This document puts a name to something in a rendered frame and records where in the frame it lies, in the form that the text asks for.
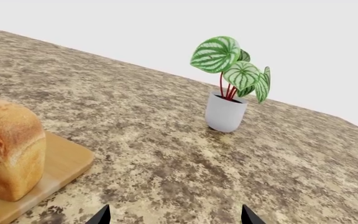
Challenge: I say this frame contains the green striped leaf plant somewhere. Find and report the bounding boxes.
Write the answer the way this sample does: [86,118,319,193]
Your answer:
[190,35,272,104]

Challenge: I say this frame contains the white plant pot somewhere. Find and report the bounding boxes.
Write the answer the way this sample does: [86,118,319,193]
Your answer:
[204,90,249,134]

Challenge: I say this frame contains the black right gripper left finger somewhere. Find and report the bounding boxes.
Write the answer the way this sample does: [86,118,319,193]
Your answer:
[86,203,111,224]

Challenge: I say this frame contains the golden brown bread loaf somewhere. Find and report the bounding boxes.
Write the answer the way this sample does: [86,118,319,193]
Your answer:
[0,97,47,202]

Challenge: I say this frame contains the light wooden cutting board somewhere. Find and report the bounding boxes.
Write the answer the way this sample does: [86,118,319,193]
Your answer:
[0,130,96,224]

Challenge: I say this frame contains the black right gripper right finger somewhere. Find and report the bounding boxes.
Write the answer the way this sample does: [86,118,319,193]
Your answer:
[241,204,267,224]

